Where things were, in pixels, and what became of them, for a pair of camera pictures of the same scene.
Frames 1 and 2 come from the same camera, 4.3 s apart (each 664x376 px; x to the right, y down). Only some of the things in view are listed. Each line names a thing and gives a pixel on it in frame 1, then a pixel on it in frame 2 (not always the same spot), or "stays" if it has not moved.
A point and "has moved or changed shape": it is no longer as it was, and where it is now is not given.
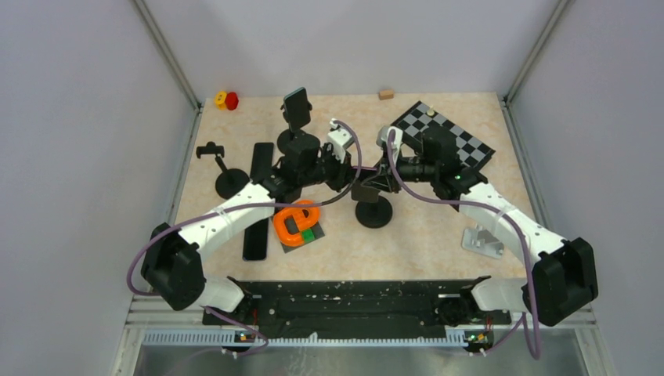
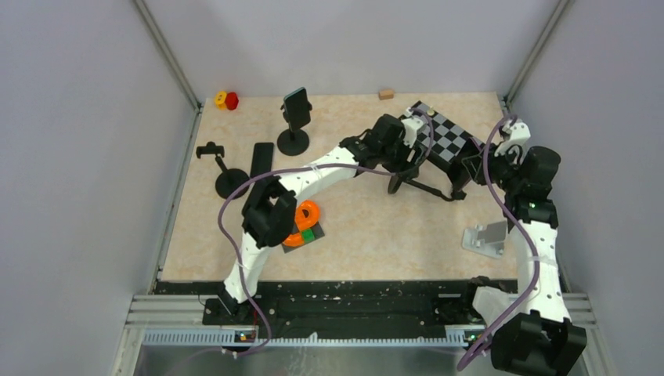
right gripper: x=387 y=171 to x=492 y=160
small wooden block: x=386 y=94 stays
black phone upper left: x=262 y=160 stays
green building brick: x=308 y=236 stays
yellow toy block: x=220 y=100 stays
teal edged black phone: x=297 y=108 stays
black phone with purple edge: x=364 y=172 to x=463 y=164
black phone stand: x=231 y=180 stays
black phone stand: x=372 y=211 has moved or changed shape
